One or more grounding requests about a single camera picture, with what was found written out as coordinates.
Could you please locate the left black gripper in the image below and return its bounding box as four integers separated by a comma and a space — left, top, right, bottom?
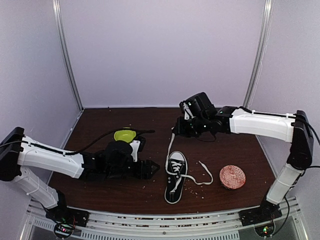
106, 158, 160, 180

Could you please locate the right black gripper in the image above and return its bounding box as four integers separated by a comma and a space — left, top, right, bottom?
172, 115, 209, 138

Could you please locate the black white canvas sneaker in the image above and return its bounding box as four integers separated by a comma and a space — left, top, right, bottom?
164, 151, 188, 205

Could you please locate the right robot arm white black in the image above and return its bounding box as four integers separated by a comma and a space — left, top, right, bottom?
172, 106, 314, 221

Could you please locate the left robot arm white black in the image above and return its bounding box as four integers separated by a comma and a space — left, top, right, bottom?
0, 127, 160, 222

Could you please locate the green plastic bowl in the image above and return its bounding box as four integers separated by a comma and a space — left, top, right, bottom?
113, 129, 137, 144

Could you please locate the red white patterned bowl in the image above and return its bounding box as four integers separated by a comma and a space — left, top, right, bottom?
219, 164, 246, 190

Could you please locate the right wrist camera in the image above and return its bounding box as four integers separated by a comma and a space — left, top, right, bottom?
179, 92, 218, 120

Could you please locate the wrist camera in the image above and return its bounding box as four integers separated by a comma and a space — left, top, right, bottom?
104, 136, 146, 163
179, 92, 218, 120

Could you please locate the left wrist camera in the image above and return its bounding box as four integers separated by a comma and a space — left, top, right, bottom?
104, 136, 146, 163

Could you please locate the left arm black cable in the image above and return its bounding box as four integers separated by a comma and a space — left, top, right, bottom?
0, 127, 156, 156

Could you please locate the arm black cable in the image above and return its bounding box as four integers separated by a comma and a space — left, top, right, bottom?
0, 127, 156, 156
197, 109, 320, 233

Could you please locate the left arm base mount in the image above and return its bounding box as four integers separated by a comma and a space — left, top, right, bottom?
44, 207, 90, 239

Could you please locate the aluminium front rail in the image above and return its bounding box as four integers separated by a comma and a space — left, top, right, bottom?
19, 197, 308, 240

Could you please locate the right aluminium frame post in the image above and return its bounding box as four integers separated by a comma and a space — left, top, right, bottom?
243, 0, 274, 108

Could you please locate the aluminium frame post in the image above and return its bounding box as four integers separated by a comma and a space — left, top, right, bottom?
243, 0, 274, 108
52, 0, 84, 112

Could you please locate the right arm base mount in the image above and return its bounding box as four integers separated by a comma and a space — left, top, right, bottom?
238, 206, 282, 238

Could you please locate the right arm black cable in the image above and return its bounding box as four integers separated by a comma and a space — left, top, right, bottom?
197, 109, 320, 233

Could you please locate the left aluminium frame post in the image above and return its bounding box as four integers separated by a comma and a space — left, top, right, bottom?
52, 0, 84, 112

